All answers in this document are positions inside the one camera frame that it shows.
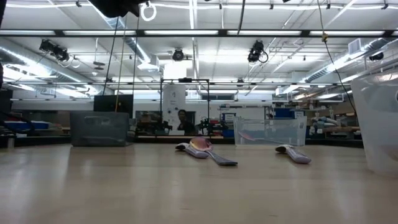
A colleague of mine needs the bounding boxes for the white cable loop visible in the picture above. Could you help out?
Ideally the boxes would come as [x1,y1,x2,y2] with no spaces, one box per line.
[139,1,157,22]

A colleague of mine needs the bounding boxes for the blue storage bins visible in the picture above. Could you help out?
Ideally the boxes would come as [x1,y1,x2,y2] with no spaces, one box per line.
[2,120,50,130]

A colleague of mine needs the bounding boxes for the clear plastic bin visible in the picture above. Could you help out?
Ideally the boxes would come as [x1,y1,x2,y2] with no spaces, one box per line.
[350,70,398,179]
[233,116,308,147]

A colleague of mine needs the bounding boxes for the thin hanging cable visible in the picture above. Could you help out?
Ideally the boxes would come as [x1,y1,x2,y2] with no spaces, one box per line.
[102,17,121,95]

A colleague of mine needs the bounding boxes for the overhead beam with light strips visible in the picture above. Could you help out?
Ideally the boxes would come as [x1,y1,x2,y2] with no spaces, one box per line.
[0,29,398,39]

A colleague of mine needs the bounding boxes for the silver spoon lilac handle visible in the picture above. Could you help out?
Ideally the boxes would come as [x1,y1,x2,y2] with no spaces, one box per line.
[175,142,210,160]
[275,144,312,165]

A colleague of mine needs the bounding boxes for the black hanging cable yellow connector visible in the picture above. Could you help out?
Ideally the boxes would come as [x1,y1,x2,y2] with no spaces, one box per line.
[316,0,358,114]

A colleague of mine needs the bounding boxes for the shelf with blue bins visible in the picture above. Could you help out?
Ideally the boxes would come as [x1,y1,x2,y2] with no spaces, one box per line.
[273,107,312,119]

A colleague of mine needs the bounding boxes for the black stand frame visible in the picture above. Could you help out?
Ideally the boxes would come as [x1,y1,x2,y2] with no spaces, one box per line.
[159,78,211,138]

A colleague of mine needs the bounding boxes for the iridescent spoon teal handle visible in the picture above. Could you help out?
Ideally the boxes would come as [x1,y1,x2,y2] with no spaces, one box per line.
[238,131,259,142]
[188,136,239,167]

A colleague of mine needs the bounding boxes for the silver ventilation duct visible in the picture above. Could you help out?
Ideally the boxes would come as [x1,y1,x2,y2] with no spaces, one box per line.
[303,37,398,84]

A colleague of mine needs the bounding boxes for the dark grey translucent bin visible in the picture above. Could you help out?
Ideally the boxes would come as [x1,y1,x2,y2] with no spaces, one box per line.
[69,111,130,147]

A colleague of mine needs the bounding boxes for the person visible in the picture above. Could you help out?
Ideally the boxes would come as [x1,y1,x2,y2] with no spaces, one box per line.
[176,108,197,136]

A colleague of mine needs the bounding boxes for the workbench with wood top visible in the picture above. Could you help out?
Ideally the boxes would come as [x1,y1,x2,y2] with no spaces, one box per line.
[310,125,363,139]

